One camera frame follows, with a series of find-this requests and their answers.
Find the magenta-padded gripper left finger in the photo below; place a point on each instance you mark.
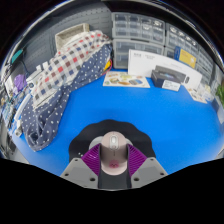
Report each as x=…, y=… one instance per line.
x=78, y=170

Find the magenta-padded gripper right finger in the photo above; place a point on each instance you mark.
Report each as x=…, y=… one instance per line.
x=146, y=169

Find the pale pink computer mouse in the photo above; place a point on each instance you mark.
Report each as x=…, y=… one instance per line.
x=114, y=153

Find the black scalloped round mouse pad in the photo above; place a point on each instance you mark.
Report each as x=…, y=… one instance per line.
x=110, y=126

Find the navy polka-dot cloth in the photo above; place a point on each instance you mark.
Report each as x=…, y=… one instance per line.
x=50, y=120

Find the small black box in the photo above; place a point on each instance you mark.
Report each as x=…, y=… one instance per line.
x=165, y=82

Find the printed picture sheet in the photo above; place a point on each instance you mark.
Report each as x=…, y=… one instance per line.
x=197, y=96
x=126, y=80

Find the white and blue tissue box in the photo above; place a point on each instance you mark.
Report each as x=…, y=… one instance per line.
x=205, y=91

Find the long white keyboard box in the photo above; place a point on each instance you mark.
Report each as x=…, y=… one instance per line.
x=143, y=63

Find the red blue checked cloth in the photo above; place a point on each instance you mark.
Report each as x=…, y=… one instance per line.
x=66, y=63

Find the yellow and blue box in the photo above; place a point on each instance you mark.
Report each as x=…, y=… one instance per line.
x=186, y=57

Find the white woven basket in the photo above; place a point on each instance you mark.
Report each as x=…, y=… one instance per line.
x=70, y=35

